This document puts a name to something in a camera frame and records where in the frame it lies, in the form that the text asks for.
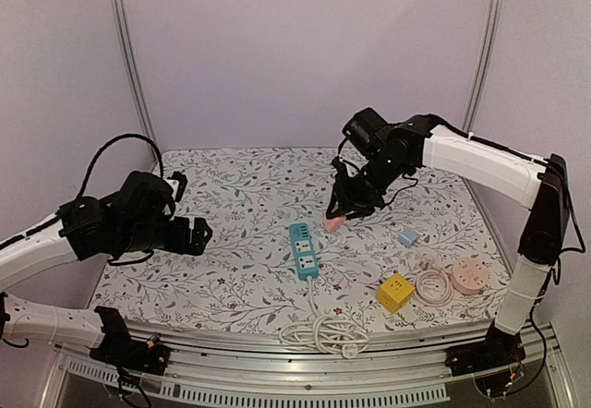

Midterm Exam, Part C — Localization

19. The right aluminium frame post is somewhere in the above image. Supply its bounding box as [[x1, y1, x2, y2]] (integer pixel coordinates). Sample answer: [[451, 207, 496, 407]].
[[462, 0, 503, 131]]

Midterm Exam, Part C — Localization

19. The white power strip cable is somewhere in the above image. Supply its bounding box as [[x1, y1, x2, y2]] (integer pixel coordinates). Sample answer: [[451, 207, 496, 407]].
[[278, 275, 370, 359]]

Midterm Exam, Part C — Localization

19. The floral table mat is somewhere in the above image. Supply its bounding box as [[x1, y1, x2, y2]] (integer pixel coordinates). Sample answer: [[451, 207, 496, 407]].
[[91, 149, 509, 334]]

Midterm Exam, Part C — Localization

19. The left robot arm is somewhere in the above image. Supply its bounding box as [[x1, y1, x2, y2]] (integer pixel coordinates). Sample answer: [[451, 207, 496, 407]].
[[1, 168, 212, 366]]

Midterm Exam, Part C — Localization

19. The left aluminium frame post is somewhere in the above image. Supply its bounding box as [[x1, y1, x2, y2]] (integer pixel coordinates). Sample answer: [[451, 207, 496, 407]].
[[110, 0, 157, 143]]

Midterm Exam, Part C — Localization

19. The blue plug adapter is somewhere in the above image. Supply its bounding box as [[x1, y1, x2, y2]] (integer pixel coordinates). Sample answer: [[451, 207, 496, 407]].
[[398, 228, 419, 248]]

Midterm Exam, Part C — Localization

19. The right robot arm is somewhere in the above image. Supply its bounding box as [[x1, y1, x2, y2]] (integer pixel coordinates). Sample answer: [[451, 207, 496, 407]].
[[325, 108, 576, 367]]

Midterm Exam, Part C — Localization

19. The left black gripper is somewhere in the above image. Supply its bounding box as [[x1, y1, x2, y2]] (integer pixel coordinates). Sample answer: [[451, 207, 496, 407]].
[[116, 215, 212, 255]]

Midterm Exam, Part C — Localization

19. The aluminium front rail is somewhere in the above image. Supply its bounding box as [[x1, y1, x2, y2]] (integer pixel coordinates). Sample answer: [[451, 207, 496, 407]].
[[41, 322, 584, 407]]

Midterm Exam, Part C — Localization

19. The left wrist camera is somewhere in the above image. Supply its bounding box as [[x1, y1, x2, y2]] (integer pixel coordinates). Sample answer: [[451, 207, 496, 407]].
[[165, 172, 187, 203]]

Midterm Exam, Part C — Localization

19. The pink coiled cable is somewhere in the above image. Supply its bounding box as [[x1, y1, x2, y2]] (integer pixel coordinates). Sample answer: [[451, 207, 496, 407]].
[[411, 254, 455, 306]]

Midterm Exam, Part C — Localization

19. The pink plug adapter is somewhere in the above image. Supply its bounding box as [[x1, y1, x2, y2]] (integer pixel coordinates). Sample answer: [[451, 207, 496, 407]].
[[324, 216, 346, 233]]

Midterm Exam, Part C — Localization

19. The yellow cube socket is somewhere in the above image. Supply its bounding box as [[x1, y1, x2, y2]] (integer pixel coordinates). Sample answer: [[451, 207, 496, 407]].
[[377, 273, 416, 314]]

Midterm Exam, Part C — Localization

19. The teal power strip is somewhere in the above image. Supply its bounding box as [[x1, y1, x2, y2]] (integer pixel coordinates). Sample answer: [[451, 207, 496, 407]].
[[289, 223, 320, 282]]

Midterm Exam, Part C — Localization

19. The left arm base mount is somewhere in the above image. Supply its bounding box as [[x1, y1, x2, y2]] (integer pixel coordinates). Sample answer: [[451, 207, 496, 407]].
[[90, 333, 171, 376]]

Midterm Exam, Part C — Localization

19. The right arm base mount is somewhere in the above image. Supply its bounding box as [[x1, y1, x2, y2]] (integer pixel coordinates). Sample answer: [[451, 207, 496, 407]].
[[444, 331, 526, 377]]

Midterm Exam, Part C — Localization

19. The aluminium frame post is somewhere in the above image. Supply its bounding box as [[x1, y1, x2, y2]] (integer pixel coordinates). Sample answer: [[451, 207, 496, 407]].
[[110, 0, 157, 143], [462, 0, 503, 131]]

